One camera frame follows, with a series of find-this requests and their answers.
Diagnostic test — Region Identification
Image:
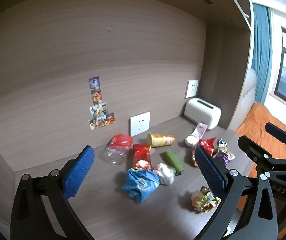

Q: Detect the red snack packet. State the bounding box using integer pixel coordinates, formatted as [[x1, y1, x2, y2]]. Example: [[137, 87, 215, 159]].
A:
[[132, 144, 153, 170]]

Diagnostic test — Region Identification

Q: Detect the white ribbed desktop box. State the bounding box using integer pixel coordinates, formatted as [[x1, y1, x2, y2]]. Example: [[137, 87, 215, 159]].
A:
[[184, 97, 222, 131]]

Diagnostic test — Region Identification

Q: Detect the small white round cup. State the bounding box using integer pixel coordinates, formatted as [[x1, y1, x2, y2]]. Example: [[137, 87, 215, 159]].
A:
[[185, 135, 200, 147]]

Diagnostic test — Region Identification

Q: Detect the white wall socket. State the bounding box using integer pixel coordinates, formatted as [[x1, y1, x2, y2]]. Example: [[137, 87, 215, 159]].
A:
[[185, 80, 199, 99], [129, 112, 151, 137]]

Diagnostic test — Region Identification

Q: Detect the colourful crumpled foil wrapper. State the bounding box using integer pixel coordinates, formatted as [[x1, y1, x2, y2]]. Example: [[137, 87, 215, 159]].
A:
[[191, 186, 221, 213]]

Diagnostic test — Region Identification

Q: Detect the yellow chip can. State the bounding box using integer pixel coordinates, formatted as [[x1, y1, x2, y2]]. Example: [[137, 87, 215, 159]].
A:
[[146, 132, 176, 148]]

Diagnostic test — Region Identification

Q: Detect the blue curtain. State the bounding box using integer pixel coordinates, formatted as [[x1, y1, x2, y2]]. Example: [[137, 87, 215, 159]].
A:
[[251, 2, 271, 105]]

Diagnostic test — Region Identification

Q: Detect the orange blanket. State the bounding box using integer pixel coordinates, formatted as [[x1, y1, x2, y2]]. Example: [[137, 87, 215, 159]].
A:
[[235, 102, 286, 178]]

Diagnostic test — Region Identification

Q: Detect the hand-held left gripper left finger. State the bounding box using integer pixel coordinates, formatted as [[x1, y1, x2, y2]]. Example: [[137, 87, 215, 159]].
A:
[[10, 145, 95, 240]]

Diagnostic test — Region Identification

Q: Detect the white crumpled wrapper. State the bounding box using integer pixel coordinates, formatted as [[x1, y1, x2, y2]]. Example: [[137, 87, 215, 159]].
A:
[[153, 163, 176, 185]]

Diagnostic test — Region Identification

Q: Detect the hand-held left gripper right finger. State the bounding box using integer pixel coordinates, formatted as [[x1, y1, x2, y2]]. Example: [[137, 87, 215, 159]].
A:
[[193, 145, 279, 240]]

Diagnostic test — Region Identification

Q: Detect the blue crumpled plastic bag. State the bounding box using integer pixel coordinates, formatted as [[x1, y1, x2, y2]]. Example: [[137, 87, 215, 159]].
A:
[[122, 168, 160, 204]]

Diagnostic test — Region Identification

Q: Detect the pink paper packet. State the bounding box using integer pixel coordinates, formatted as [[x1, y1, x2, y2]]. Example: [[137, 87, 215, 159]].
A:
[[192, 122, 207, 138]]

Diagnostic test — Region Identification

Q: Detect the purple crumpled wrapper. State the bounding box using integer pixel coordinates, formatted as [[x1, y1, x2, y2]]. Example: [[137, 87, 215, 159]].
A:
[[213, 138, 236, 165]]

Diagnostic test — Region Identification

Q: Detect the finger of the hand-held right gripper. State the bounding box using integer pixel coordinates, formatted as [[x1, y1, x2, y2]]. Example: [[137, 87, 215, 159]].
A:
[[265, 122, 286, 160], [238, 135, 286, 173]]

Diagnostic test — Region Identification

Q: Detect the clear plastic bottle red label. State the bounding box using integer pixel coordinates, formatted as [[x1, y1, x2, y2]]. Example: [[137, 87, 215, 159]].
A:
[[99, 134, 134, 165]]

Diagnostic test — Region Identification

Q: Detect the red crumpled wrapper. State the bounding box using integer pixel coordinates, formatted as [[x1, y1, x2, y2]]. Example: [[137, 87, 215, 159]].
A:
[[191, 137, 217, 167]]

